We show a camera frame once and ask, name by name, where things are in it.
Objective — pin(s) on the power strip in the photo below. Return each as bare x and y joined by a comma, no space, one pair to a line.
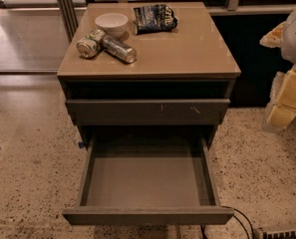
267,234

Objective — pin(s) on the brown drawer cabinet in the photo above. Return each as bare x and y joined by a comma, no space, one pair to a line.
191,62

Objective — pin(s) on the closed top drawer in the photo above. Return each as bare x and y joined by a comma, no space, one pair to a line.
147,112

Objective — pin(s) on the green and white can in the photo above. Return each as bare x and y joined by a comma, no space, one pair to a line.
90,45

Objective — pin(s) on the open middle drawer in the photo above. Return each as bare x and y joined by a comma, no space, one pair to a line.
141,181

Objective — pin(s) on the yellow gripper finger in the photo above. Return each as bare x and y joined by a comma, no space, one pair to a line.
275,88
284,110

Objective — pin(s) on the white ceramic bowl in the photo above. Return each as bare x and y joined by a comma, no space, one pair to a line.
114,24

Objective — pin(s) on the silver redbull can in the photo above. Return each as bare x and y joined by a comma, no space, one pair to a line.
119,49

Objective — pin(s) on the blue chip bag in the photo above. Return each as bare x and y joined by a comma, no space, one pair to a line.
154,18

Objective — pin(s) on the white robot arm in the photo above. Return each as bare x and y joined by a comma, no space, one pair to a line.
283,36

